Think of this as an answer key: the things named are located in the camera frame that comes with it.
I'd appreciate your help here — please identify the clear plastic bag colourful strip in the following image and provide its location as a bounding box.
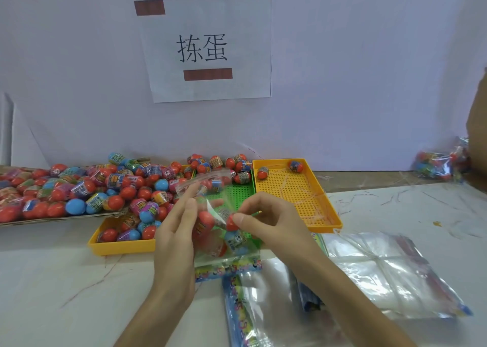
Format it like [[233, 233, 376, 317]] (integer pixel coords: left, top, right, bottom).
[[222, 258, 345, 347], [173, 168, 264, 283]]

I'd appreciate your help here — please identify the white paper sign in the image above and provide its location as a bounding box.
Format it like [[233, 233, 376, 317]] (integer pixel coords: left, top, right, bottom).
[[134, 0, 272, 103]]

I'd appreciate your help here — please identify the brown tape strip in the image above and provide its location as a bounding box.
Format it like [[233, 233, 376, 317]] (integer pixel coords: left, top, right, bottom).
[[134, 0, 166, 16], [183, 68, 233, 81]]

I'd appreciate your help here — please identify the dark blue bag edge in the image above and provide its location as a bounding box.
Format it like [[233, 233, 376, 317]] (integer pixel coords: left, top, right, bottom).
[[288, 269, 325, 314]]

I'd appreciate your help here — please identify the yellow plastic tray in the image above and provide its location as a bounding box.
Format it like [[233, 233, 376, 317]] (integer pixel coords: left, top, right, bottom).
[[88, 217, 160, 257], [252, 158, 344, 234]]

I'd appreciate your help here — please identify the blue toy egg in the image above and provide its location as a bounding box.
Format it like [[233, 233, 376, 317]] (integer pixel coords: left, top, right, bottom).
[[225, 229, 250, 253]]

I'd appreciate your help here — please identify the bundle of clear plastic bags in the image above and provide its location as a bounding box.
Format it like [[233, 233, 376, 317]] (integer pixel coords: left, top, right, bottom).
[[314, 231, 473, 319]]

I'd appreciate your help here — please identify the clear bag filled with eggs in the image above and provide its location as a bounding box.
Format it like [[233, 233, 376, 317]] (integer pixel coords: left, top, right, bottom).
[[413, 137, 471, 182]]

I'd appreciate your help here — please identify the heap of colourful toy eggs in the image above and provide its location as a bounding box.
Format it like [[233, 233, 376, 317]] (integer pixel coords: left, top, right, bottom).
[[0, 152, 191, 223], [97, 202, 172, 243], [186, 153, 254, 186]]

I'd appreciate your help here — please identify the green plastic tray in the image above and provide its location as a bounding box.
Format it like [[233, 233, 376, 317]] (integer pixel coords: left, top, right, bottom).
[[190, 166, 263, 241]]

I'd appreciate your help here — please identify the person's left hand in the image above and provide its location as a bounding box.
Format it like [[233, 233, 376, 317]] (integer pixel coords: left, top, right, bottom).
[[153, 194, 225, 300]]

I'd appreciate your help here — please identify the person's left forearm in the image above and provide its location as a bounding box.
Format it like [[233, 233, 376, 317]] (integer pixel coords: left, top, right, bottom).
[[113, 282, 198, 347]]

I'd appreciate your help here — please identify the person's right hand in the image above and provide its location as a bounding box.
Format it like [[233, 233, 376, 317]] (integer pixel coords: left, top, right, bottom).
[[231, 192, 325, 279]]

